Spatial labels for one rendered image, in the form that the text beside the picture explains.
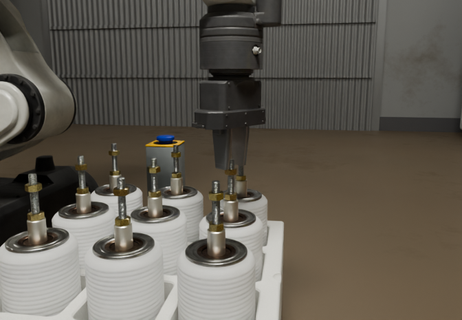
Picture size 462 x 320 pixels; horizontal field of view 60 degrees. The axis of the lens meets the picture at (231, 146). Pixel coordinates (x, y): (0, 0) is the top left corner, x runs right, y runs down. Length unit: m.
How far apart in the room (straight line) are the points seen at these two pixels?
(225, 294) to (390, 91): 3.31
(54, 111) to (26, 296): 0.45
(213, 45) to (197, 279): 0.29
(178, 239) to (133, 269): 0.14
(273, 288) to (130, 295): 0.19
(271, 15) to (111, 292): 0.39
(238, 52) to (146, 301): 0.33
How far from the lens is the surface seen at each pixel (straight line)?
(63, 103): 0.94
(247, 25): 0.54
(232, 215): 0.60
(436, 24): 3.78
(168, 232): 0.60
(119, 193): 0.50
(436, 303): 0.98
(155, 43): 3.83
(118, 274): 0.50
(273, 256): 0.66
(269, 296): 0.56
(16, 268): 0.56
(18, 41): 1.04
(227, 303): 0.48
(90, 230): 0.64
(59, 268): 0.56
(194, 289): 0.48
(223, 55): 0.53
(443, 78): 3.78
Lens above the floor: 0.46
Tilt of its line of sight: 10 degrees down
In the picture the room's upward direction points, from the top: straight up
